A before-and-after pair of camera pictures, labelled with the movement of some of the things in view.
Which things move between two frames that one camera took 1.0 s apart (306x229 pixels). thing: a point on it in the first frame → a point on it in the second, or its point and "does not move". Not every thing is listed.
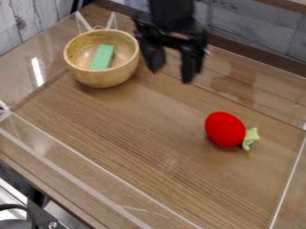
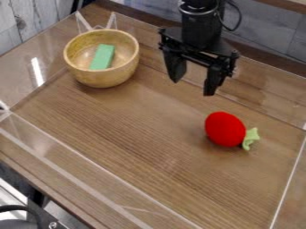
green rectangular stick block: (103, 57) does not move
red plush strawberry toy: (227, 131) does not move
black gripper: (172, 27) → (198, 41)
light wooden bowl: (79, 48) does not move
